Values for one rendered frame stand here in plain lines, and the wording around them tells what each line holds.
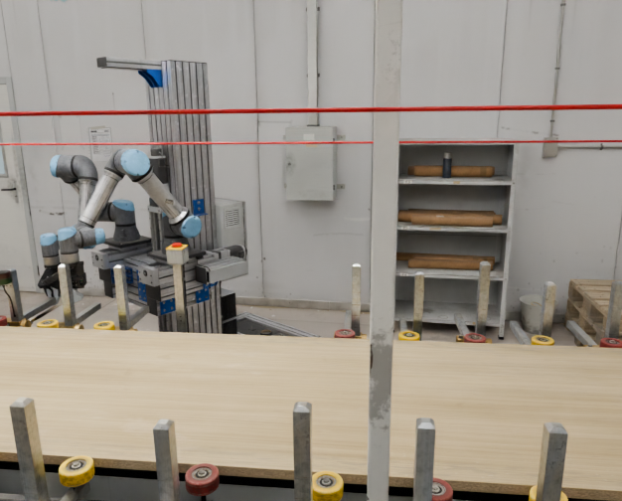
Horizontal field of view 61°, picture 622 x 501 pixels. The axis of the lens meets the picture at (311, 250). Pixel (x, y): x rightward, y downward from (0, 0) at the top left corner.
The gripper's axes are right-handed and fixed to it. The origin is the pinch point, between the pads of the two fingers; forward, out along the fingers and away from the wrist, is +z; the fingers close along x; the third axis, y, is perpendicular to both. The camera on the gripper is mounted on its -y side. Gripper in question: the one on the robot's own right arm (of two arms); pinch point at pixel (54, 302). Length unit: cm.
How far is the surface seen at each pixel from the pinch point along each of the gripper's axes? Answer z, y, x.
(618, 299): -22, -36, -254
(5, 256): 46, 250, 213
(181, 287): -22, -36, -81
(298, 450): -24, -145, -145
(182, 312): -11, -36, -81
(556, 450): -28, -145, -196
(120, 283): -23, -36, -55
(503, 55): -135, 213, -260
